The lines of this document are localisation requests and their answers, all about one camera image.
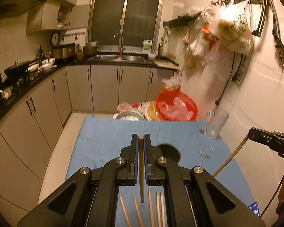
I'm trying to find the kitchen window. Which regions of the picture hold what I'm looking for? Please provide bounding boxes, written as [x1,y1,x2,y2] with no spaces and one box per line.
[88,0,163,51]

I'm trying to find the dark cylindrical utensil holder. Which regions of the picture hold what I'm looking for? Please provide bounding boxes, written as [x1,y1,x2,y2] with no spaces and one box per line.
[157,144,181,163]

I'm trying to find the blue towel table mat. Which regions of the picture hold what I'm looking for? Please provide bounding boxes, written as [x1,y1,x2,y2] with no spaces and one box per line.
[66,116,255,226]

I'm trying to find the small debris on mat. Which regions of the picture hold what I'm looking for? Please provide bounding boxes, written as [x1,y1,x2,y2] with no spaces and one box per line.
[199,151,211,161]

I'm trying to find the clear glass mug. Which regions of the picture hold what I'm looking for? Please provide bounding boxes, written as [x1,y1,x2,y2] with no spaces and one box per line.
[203,106,229,139]

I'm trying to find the red plastic basket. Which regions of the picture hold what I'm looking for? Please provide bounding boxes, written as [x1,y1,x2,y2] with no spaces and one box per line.
[155,90,198,121]

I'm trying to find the green detergent bottle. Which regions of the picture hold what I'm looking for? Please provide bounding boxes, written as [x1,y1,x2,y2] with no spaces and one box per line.
[142,38,152,54]

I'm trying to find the chrome sink faucet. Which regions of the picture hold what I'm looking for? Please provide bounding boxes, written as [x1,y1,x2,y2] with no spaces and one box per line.
[113,33,126,58]

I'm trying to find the white bowl on counter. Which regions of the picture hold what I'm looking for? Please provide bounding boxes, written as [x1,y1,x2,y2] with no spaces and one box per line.
[41,58,55,72]

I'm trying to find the hanging plastic bags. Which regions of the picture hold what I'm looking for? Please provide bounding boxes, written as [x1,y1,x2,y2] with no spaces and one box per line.
[185,0,254,82]

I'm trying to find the black wok pan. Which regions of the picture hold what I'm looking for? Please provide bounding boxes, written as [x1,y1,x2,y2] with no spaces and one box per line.
[4,58,39,77]

